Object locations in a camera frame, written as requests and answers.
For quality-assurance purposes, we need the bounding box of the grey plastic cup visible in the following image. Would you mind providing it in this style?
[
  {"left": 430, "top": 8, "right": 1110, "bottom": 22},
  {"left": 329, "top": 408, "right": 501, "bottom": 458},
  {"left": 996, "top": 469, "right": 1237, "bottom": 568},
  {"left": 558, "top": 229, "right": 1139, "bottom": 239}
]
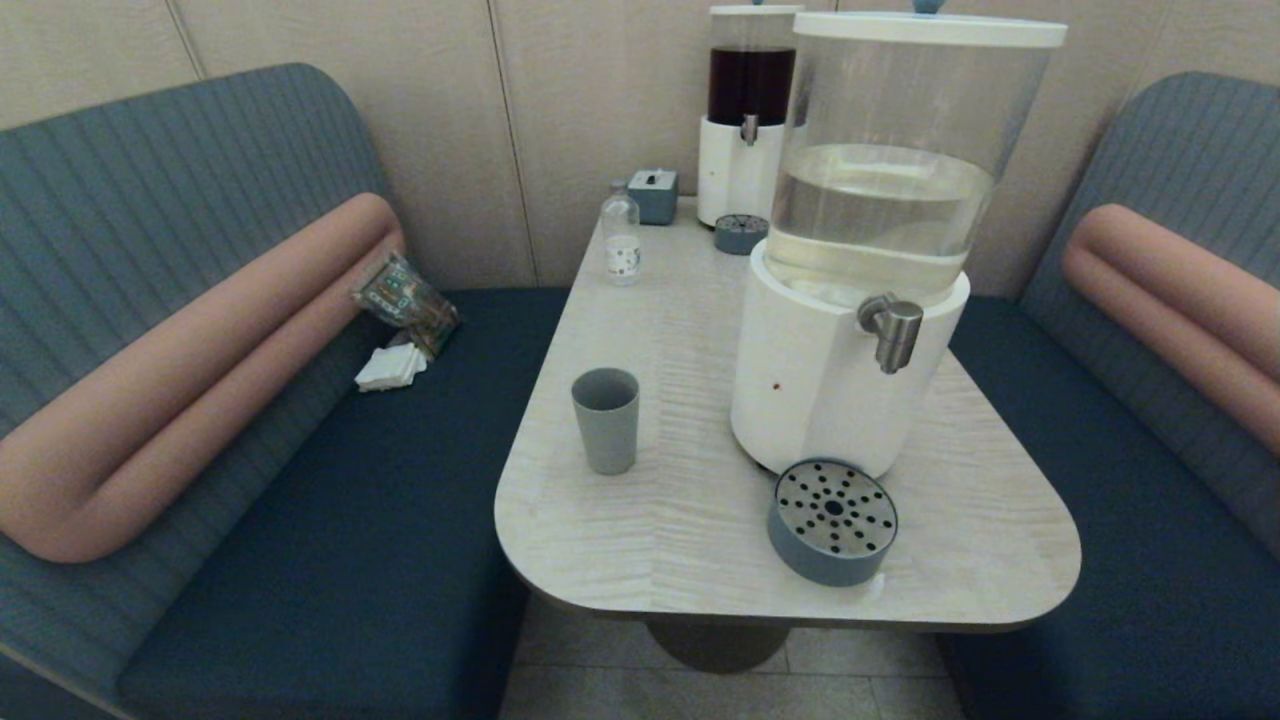
[{"left": 572, "top": 368, "right": 641, "bottom": 476}]

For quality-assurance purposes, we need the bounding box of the large silver dispenser tap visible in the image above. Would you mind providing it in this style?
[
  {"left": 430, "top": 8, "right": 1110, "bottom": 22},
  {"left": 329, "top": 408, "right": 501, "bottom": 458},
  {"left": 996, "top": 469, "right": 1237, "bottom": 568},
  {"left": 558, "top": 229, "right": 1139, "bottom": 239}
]
[{"left": 857, "top": 293, "right": 925, "bottom": 376}]

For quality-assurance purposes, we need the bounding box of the clear plastic bottle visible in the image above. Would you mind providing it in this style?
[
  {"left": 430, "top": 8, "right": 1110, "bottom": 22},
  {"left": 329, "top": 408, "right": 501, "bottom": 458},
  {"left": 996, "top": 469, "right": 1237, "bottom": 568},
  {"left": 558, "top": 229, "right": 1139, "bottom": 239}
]
[{"left": 601, "top": 180, "right": 642, "bottom": 287}]

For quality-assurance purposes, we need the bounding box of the small blue perforated drip tray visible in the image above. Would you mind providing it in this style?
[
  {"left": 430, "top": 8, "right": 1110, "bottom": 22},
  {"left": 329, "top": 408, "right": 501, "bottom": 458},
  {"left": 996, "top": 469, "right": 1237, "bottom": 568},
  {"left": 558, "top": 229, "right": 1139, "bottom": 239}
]
[{"left": 714, "top": 213, "right": 770, "bottom": 256}]

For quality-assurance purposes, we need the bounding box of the blue-grey tissue box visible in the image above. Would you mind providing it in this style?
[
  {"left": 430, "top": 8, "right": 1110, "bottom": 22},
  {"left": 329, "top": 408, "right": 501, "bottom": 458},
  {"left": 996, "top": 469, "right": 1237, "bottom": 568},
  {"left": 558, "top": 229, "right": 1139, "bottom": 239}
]
[{"left": 628, "top": 168, "right": 680, "bottom": 226}]

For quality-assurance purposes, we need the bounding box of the dark drink dispenser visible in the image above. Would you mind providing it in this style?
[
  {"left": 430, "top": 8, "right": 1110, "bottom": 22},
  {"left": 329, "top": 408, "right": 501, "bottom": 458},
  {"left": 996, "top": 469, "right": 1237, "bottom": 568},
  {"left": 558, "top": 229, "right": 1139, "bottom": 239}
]
[{"left": 697, "top": 3, "right": 806, "bottom": 229}]

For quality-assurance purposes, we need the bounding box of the printed snack bag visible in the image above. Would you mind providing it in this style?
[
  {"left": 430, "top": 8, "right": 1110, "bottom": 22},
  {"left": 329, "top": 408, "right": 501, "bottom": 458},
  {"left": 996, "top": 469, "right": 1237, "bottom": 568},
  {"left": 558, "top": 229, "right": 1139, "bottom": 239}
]
[{"left": 352, "top": 252, "right": 463, "bottom": 361}]

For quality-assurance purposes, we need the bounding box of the white napkin stack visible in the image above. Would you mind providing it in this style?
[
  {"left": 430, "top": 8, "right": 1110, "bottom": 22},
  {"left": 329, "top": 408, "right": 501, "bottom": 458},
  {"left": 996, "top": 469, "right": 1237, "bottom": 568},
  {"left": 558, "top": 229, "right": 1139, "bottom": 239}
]
[{"left": 354, "top": 343, "right": 429, "bottom": 393}]

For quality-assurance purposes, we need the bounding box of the large blue perforated drip tray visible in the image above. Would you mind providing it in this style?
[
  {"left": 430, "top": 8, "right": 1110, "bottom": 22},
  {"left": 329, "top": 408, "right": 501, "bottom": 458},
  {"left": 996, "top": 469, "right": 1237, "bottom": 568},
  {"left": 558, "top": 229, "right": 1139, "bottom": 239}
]
[{"left": 767, "top": 458, "right": 899, "bottom": 588}]

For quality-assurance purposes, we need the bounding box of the large clear water dispenser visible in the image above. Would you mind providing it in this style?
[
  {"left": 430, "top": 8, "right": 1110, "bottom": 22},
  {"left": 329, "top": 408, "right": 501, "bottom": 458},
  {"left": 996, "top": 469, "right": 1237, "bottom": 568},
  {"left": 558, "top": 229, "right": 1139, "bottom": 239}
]
[{"left": 730, "top": 8, "right": 1069, "bottom": 480}]

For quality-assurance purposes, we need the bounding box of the blue upholstered bench sofa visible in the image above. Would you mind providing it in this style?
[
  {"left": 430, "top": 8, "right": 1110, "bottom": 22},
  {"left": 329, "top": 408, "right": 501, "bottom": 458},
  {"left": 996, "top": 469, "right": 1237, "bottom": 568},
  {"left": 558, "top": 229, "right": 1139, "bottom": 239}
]
[
  {"left": 940, "top": 70, "right": 1280, "bottom": 720},
  {"left": 0, "top": 62, "right": 571, "bottom": 720}
]

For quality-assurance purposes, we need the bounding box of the pink bolster cushion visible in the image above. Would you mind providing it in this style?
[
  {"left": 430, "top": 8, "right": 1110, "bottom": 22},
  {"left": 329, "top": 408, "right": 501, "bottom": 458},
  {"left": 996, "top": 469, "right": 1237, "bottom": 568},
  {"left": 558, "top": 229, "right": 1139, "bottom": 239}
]
[
  {"left": 1062, "top": 204, "right": 1280, "bottom": 456},
  {"left": 0, "top": 192, "right": 406, "bottom": 564}
]

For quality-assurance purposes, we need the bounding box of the round table pedestal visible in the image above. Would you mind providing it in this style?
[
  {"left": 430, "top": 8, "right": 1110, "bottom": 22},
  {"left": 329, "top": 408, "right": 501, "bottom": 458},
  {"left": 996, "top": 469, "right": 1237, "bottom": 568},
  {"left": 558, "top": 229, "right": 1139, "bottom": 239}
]
[{"left": 645, "top": 620, "right": 791, "bottom": 674}]

